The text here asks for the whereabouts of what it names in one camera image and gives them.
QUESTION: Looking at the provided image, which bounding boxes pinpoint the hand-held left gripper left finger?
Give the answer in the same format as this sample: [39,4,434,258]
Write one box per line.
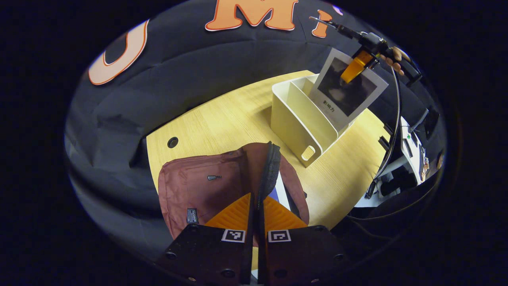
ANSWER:
[155,193,255,285]

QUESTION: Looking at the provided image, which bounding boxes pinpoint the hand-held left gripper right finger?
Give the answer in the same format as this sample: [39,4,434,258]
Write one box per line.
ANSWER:
[258,195,350,285]

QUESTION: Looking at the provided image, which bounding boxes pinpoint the white book with grey picture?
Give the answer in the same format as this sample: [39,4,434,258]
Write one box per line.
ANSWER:
[309,48,390,132]

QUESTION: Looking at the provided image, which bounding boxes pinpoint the white bookshelf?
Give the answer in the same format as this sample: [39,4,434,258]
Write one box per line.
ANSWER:
[271,73,356,168]

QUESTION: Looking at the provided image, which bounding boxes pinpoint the maroon schoolbag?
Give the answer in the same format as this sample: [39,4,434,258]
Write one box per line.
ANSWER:
[158,142,310,247]

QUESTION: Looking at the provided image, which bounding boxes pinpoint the black monitor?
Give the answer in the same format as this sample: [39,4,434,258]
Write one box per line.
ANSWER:
[411,106,441,140]

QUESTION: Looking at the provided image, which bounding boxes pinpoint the white side desk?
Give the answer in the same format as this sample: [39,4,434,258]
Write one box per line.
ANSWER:
[354,116,427,208]

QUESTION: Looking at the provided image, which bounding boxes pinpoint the black backdrop cloth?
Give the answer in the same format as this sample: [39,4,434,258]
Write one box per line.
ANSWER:
[65,0,437,259]

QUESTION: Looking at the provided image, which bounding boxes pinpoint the black cable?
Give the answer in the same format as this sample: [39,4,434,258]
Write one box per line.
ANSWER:
[365,66,402,199]

